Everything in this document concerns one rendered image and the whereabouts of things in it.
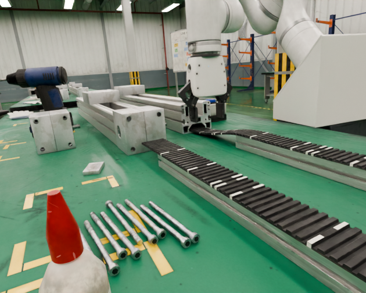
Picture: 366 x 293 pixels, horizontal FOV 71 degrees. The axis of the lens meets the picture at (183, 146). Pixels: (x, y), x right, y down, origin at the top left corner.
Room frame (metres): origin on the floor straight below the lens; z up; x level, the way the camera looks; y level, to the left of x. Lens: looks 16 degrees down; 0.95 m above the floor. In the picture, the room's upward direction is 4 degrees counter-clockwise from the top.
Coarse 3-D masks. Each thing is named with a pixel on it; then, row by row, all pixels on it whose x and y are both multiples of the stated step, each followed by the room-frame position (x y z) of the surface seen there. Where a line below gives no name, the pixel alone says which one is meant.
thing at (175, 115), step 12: (120, 96) 1.29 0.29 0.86; (132, 96) 1.17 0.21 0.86; (144, 96) 1.20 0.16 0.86; (156, 96) 1.07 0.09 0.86; (168, 108) 0.82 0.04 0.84; (180, 108) 0.72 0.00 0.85; (204, 108) 0.77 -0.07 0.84; (168, 120) 0.80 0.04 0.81; (180, 120) 0.75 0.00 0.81; (204, 120) 0.76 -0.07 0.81; (180, 132) 0.73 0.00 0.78; (192, 132) 0.74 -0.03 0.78
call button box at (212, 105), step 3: (213, 102) 0.90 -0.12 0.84; (216, 102) 0.90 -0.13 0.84; (210, 105) 0.86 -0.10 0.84; (213, 105) 0.87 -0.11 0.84; (225, 105) 0.89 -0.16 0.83; (210, 108) 0.86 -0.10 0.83; (213, 108) 0.87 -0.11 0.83; (225, 108) 0.89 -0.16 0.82; (213, 111) 0.87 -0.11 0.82; (225, 111) 0.89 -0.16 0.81; (213, 114) 0.87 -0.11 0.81; (225, 114) 0.89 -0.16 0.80; (210, 117) 0.86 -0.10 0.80; (213, 117) 0.87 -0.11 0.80; (216, 117) 0.87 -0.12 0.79; (219, 117) 0.88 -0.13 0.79; (225, 117) 0.89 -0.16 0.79; (213, 120) 0.87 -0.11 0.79; (216, 120) 0.87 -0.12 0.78; (219, 120) 0.88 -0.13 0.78
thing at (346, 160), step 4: (344, 156) 0.36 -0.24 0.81; (348, 156) 0.36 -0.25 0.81; (352, 156) 0.36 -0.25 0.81; (356, 156) 0.36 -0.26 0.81; (360, 156) 0.36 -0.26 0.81; (364, 156) 0.36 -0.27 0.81; (336, 160) 0.35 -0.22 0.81; (340, 160) 0.35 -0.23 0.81; (344, 160) 0.34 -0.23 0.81; (348, 160) 0.34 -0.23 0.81; (352, 160) 0.34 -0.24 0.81; (344, 164) 0.34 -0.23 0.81
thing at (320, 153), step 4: (328, 148) 0.40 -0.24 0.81; (332, 148) 0.40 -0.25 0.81; (336, 148) 0.40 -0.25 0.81; (316, 152) 0.39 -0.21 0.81; (320, 152) 0.39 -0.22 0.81; (324, 152) 0.38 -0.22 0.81; (328, 152) 0.38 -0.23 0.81; (332, 152) 0.39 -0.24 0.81; (316, 156) 0.38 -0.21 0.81; (320, 156) 0.37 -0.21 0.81
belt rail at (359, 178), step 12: (240, 144) 0.54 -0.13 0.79; (252, 144) 0.51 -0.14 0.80; (264, 144) 0.48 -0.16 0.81; (264, 156) 0.48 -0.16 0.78; (276, 156) 0.45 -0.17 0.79; (288, 156) 0.44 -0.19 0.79; (300, 156) 0.41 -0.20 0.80; (312, 156) 0.39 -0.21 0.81; (300, 168) 0.40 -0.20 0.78; (312, 168) 0.39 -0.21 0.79; (324, 168) 0.37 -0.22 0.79; (336, 168) 0.35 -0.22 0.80; (348, 168) 0.34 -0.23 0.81; (336, 180) 0.35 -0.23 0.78; (348, 180) 0.33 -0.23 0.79; (360, 180) 0.33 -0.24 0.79
